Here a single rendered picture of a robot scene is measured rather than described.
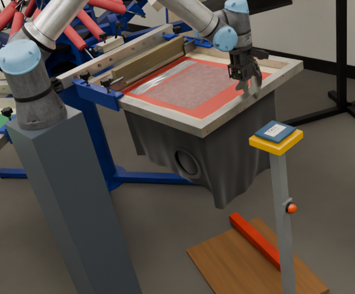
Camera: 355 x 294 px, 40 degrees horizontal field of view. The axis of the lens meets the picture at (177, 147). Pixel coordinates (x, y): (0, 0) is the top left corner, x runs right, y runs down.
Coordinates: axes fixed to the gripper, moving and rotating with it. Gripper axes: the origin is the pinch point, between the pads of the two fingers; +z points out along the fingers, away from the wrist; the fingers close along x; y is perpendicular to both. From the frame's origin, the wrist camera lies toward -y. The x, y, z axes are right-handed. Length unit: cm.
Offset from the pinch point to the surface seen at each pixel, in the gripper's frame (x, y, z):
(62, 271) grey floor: -96, 65, 98
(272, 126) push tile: 16.6, 10.5, 4.0
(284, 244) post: 19, 14, 55
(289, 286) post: 19, 14, 78
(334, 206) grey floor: -8, -60, 101
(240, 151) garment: -8.2, 3.0, 27.1
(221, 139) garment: -7.3, 12.9, 15.3
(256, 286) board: -5, 10, 99
